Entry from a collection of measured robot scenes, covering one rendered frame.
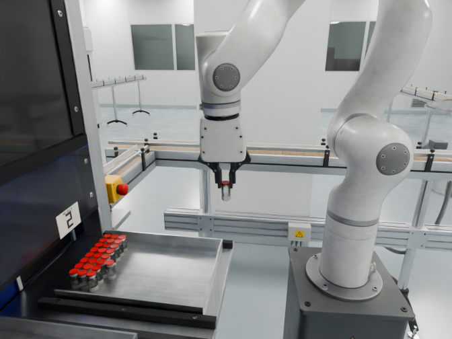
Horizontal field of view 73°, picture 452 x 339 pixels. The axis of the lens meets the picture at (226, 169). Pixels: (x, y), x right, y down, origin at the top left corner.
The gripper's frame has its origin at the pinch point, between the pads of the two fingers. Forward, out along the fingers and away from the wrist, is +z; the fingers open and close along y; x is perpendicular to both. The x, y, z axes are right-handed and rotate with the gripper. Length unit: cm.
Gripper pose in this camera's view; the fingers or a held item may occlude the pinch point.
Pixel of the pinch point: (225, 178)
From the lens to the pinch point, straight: 72.4
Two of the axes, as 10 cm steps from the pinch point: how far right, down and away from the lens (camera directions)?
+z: 0.5, 9.1, 4.2
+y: 9.9, 0.0, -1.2
